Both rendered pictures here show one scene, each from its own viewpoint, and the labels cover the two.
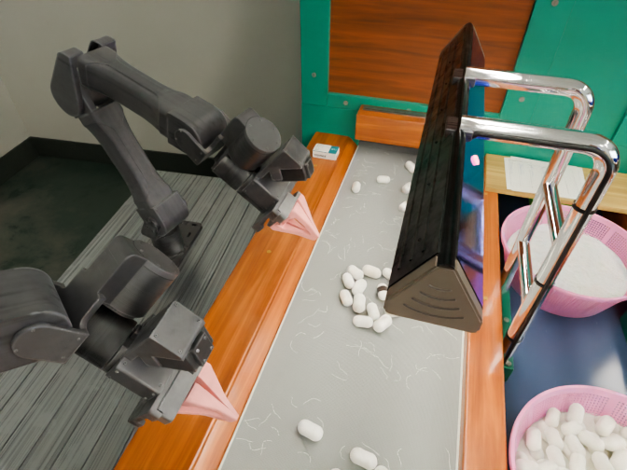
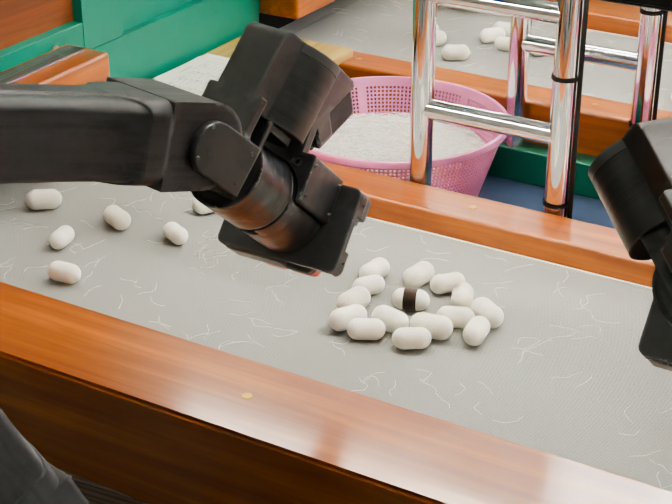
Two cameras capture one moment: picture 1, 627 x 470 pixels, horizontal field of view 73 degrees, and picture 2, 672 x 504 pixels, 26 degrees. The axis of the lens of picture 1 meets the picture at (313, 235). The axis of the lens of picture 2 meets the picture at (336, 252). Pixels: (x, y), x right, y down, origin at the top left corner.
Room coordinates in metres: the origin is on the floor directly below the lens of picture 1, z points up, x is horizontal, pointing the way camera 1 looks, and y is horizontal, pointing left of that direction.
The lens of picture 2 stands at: (0.29, 0.99, 1.37)
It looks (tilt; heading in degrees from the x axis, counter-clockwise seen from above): 27 degrees down; 284
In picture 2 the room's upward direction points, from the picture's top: straight up
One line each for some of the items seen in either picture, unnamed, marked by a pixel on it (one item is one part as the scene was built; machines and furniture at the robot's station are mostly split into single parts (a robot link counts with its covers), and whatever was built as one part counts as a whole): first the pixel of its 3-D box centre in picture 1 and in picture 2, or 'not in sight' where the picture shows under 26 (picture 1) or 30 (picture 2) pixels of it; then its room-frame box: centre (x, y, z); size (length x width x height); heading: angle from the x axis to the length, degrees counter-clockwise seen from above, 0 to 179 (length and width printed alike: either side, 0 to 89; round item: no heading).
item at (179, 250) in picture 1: (167, 240); not in sight; (0.68, 0.32, 0.71); 0.20 x 0.07 x 0.08; 168
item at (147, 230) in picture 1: (164, 217); not in sight; (0.68, 0.31, 0.77); 0.09 x 0.06 x 0.06; 151
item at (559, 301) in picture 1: (564, 262); (389, 155); (0.60, -0.50, 0.72); 0.27 x 0.27 x 0.10
